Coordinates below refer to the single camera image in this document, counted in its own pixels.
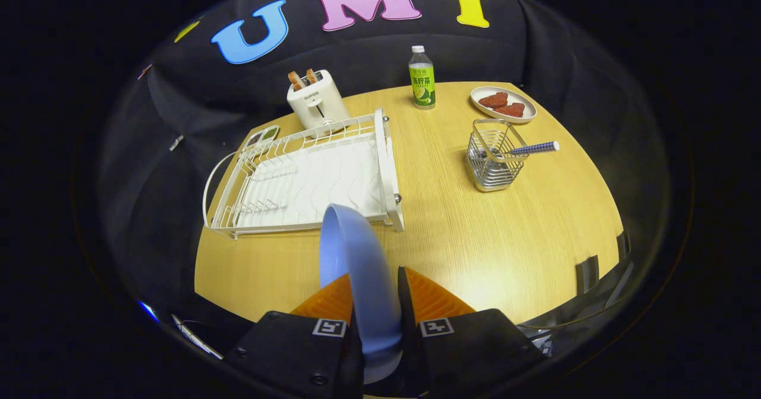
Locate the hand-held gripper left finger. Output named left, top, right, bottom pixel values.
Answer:
left=223, top=273, right=364, bottom=399

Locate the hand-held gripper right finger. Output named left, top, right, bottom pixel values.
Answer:
left=380, top=266, right=549, bottom=398

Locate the blue plate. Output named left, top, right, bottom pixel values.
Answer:
left=319, top=203, right=404, bottom=385

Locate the white wire dish rack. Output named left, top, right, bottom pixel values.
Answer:
left=202, top=109, right=406, bottom=240

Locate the metal wire basket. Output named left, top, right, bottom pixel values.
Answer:
left=467, top=118, right=530, bottom=193

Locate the spoon with blue checkered handle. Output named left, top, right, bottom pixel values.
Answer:
left=479, top=141, right=560, bottom=161

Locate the white oval dish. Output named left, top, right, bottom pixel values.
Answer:
left=470, top=86, right=537, bottom=124

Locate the white device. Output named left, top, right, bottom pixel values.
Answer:
left=172, top=315, right=224, bottom=359

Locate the white compartment seasoning tray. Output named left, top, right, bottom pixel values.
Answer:
left=244, top=125, right=280, bottom=150

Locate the white toaster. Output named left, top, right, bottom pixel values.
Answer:
left=287, top=70, right=351, bottom=132

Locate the green label drink bottle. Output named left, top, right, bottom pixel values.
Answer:
left=408, top=45, right=436, bottom=110

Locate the black backdrop cloth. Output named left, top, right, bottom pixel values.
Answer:
left=98, top=0, right=672, bottom=304

